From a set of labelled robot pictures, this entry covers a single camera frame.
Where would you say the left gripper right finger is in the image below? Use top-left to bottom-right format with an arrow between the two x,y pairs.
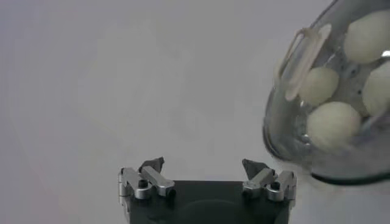
241,158 -> 298,203

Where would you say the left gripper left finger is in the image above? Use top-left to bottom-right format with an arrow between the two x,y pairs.
118,156 -> 177,214

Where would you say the white steamed baozi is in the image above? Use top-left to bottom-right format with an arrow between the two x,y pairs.
306,101 -> 362,150
361,60 -> 390,118
343,9 -> 390,65
300,66 -> 341,107

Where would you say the round glass lid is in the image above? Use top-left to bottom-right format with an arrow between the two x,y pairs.
262,0 -> 390,186

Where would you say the stainless steel steamer pot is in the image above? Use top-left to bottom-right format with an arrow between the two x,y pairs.
263,0 -> 390,185

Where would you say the perforated steel steamer tray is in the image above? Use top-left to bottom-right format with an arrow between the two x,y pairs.
335,54 -> 375,116

